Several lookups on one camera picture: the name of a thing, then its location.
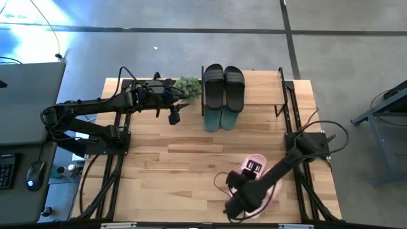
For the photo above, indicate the white bottle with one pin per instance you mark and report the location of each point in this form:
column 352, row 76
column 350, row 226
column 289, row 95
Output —
column 68, row 171

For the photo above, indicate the green plant in white pot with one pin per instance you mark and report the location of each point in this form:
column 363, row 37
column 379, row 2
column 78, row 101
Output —
column 190, row 87

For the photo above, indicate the grey-blue metal cart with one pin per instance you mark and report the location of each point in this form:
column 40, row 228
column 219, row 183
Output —
column 377, row 149

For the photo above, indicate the black computer mouse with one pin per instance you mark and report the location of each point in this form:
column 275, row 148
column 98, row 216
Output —
column 35, row 176

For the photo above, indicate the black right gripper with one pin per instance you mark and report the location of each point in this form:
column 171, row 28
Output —
column 251, row 191

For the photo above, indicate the black aluminium table frame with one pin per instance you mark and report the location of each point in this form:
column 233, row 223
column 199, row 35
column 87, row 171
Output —
column 292, row 95

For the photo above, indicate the wooden shelf with black frame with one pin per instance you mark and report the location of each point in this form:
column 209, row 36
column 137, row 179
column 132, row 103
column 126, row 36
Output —
column 264, row 87

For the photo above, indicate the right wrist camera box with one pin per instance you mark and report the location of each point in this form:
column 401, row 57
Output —
column 247, row 167

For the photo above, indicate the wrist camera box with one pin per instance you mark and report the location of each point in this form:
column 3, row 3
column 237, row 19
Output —
column 247, row 167
column 154, row 87

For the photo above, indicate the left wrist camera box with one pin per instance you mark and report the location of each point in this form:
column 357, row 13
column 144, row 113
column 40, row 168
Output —
column 154, row 87

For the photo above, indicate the green rubber slide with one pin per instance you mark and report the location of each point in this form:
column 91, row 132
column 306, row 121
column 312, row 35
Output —
column 212, row 122
column 229, row 121

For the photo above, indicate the grey laptop lid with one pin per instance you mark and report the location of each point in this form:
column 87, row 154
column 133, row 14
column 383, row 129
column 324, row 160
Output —
column 28, row 101

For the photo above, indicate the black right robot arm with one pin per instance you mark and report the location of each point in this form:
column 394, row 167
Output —
column 286, row 163

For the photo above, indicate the grey metal bracket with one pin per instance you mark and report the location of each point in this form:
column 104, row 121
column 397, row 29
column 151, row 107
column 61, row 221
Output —
column 117, row 225
column 295, row 226

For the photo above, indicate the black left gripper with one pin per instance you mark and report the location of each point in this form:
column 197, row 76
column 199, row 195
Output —
column 157, row 101

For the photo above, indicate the grey side desk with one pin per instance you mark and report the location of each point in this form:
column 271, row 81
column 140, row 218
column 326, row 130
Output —
column 19, row 206

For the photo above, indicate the small black round knob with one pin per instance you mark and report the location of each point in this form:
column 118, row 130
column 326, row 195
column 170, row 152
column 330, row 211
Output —
column 47, row 212

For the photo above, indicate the white power adapter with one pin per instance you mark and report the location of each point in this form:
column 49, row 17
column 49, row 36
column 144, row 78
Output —
column 81, row 135

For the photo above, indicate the black clamp lever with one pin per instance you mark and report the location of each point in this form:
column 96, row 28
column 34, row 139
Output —
column 329, row 140
column 156, row 77

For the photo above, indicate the black keyboard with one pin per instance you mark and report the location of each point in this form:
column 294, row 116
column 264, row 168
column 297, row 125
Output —
column 6, row 171

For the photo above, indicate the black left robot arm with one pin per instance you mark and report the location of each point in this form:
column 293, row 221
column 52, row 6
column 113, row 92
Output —
column 95, row 105

